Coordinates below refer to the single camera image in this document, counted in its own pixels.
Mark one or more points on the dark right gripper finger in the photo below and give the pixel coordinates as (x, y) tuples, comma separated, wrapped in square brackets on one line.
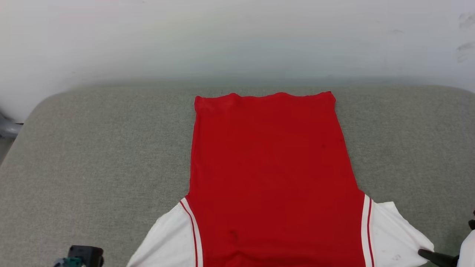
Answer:
[(441, 259)]

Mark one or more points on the red and white shirt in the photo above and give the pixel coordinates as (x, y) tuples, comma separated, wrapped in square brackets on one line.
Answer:
[(271, 178)]

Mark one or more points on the grey fabric sofa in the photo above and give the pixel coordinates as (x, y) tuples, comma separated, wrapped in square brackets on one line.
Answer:
[(92, 167)]

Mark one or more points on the grey rounded object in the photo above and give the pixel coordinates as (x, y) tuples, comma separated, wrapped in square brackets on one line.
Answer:
[(8, 128)]

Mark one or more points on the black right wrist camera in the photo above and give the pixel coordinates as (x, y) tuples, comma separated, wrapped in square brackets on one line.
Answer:
[(472, 222)]

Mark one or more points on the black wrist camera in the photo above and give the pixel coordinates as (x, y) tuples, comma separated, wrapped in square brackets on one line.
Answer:
[(472, 222), (87, 256)]

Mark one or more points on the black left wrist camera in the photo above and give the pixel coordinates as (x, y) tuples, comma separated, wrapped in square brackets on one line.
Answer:
[(87, 256)]

